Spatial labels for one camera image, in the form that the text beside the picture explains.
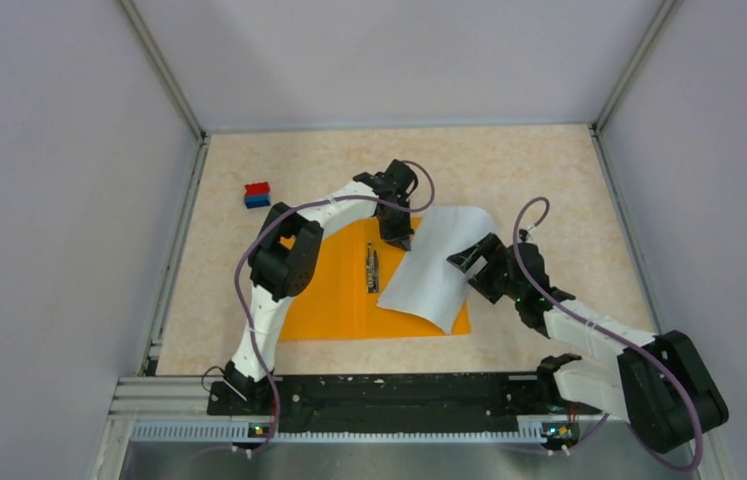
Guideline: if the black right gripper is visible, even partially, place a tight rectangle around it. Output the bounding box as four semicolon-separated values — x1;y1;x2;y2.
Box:
447;233;524;303

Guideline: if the white paper sheets stack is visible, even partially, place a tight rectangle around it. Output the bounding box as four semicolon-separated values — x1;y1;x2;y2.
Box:
377;206;498;335

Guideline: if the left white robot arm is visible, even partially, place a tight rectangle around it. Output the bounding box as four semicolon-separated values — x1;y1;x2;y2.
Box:
221;159;427;414

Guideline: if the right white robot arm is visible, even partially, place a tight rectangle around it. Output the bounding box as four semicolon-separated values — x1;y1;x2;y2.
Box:
447;233;729;454

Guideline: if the silver metal folder clip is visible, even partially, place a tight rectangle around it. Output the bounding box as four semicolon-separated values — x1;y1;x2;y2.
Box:
365;242;380;294

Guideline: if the red and blue toy brick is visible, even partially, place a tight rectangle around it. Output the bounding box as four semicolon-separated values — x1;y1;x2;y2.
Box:
243;182;271;209

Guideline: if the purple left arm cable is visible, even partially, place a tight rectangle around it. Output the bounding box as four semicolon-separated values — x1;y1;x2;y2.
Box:
233;159;437;458

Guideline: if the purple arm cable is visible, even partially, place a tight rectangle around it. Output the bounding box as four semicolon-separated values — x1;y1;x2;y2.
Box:
233;159;437;458
512;196;706;473

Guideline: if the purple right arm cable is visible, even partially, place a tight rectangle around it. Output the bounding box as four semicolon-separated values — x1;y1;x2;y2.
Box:
512;196;706;473

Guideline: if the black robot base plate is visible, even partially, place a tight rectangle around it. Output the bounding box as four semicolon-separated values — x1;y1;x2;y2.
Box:
207;372;573;434

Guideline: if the white slotted cable duct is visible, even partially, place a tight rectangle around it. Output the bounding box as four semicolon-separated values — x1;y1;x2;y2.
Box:
130;420;547;444

